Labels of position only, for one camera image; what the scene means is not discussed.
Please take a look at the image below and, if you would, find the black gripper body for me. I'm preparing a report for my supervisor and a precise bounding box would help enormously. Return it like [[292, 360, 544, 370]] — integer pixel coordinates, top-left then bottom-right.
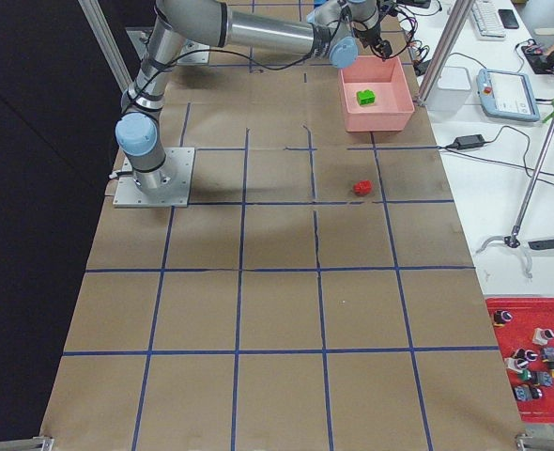
[[373, 39, 392, 60]]

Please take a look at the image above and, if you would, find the green toy block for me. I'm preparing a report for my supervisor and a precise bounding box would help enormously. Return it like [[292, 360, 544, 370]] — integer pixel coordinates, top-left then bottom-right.
[[356, 89, 376, 106]]

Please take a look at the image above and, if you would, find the red toy block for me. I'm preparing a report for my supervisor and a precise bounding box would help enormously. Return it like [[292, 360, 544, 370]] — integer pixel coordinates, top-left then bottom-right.
[[353, 179, 373, 196]]

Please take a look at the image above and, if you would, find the pink plastic box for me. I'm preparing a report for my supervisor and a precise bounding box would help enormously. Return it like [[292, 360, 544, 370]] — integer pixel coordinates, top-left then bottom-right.
[[339, 55, 415, 132]]

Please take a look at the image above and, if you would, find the white plastic container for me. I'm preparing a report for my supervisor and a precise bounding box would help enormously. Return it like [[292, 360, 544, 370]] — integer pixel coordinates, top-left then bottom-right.
[[427, 66, 471, 112]]

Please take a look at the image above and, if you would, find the white keyboard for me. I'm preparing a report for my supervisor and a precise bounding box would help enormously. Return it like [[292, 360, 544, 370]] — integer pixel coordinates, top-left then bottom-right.
[[469, 0, 506, 40]]

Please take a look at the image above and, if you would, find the black smartphone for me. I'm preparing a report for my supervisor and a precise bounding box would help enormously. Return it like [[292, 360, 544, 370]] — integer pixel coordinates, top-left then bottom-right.
[[498, 8, 519, 29]]

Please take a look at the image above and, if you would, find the black power adapter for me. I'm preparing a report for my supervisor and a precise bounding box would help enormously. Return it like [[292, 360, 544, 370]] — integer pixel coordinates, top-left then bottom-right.
[[452, 134, 486, 150]]

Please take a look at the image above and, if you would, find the teach pendant tablet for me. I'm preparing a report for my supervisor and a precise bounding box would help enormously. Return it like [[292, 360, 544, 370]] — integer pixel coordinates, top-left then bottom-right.
[[476, 69, 540, 122]]

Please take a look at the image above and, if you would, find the brown paper table cover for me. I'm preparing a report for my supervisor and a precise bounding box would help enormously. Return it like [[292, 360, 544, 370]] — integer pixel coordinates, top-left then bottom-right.
[[41, 54, 522, 450]]

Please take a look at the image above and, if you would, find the red plastic tray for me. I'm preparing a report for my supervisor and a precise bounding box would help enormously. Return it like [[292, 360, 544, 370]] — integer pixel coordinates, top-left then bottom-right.
[[486, 297, 554, 423]]

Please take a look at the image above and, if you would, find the aluminium frame post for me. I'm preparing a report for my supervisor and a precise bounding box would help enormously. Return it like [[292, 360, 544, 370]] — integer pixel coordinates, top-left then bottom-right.
[[416, 0, 474, 106]]

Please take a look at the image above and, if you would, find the green handled reach grabber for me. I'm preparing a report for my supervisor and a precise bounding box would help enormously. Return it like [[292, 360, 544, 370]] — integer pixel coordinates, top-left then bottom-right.
[[475, 99, 554, 279]]

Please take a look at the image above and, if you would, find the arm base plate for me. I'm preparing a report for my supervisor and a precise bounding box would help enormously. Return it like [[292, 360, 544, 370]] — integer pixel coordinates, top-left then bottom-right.
[[113, 148, 195, 208]]

